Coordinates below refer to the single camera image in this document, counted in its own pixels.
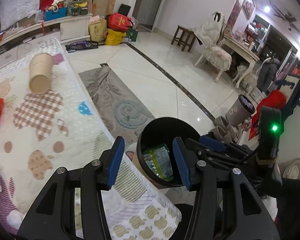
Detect brown paper cup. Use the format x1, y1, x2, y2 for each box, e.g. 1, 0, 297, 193
29, 53, 53, 94

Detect black trash bin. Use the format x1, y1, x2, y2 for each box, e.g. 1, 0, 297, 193
132, 117, 200, 189

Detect grey fur boots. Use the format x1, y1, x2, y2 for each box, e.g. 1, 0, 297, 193
210, 116, 238, 144

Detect green snack packet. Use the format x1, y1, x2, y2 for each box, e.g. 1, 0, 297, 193
142, 144, 173, 181

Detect grey floral waste basket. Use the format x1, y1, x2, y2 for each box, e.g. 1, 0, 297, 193
225, 94, 255, 127

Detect grey patterned floor rug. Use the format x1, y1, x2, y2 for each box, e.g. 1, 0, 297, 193
79, 66, 155, 146

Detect patterned quilted table cover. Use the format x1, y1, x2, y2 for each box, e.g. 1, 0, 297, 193
0, 38, 181, 239

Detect white side table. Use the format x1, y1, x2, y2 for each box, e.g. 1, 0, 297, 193
221, 34, 259, 88

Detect white puffer jacket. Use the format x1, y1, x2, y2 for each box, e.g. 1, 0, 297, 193
193, 11, 225, 47

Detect white cushioned chair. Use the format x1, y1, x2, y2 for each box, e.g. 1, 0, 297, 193
194, 25, 232, 82

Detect dark wooden stool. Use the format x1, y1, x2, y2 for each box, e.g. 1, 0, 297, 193
171, 25, 197, 52

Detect handheld vacuum cleaner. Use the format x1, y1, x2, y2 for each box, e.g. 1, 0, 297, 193
65, 41, 99, 53

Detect yellow bag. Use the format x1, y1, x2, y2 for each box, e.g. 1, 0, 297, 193
105, 29, 126, 46

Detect green gift bag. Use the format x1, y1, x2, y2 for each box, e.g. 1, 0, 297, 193
126, 29, 139, 42

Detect beige paper bag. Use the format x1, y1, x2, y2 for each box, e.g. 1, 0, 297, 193
89, 19, 107, 42

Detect red bag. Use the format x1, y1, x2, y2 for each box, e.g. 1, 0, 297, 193
108, 12, 134, 33

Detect white tv cabinet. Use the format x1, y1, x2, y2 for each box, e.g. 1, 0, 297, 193
0, 14, 92, 66

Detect bananas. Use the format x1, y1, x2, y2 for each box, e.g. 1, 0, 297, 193
75, 2, 88, 8

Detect blue storage box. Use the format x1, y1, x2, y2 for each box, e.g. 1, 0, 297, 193
44, 8, 67, 21

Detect white lace tv cover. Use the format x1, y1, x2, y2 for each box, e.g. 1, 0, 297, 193
0, 0, 40, 30

